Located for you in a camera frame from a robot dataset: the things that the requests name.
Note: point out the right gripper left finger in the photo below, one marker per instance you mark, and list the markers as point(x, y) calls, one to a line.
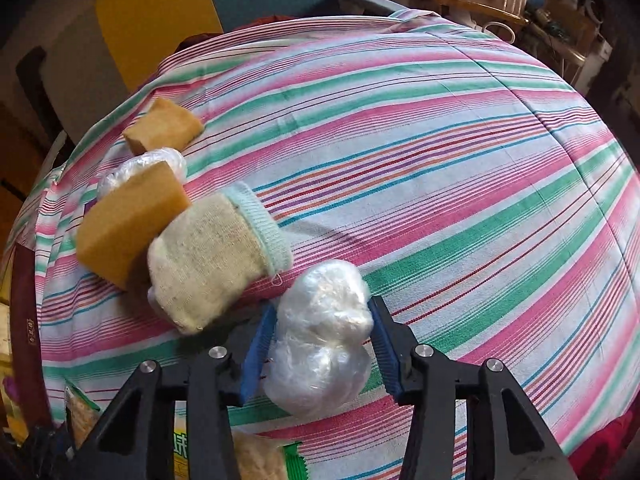
point(134, 437)

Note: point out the white plastic bag bundle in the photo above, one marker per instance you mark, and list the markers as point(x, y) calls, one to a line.
point(317, 362)

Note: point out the small yellow sponge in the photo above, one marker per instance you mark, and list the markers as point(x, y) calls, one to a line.
point(165, 125)

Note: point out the grey yellow blue headboard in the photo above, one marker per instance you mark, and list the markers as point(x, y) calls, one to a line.
point(111, 48)

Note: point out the striped bed sheet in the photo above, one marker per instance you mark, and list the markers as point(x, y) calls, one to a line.
point(478, 193)

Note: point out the beige knitted sock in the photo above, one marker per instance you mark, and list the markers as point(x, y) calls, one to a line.
point(204, 260)

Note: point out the large yellow sponge block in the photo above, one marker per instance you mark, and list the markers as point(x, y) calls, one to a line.
point(116, 232)

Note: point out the Weidan cracker packet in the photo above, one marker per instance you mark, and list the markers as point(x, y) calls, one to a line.
point(261, 457)

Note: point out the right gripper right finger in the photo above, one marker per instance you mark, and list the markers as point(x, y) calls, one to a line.
point(507, 437)

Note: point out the gold cardboard box tray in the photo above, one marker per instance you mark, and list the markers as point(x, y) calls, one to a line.
point(24, 401)

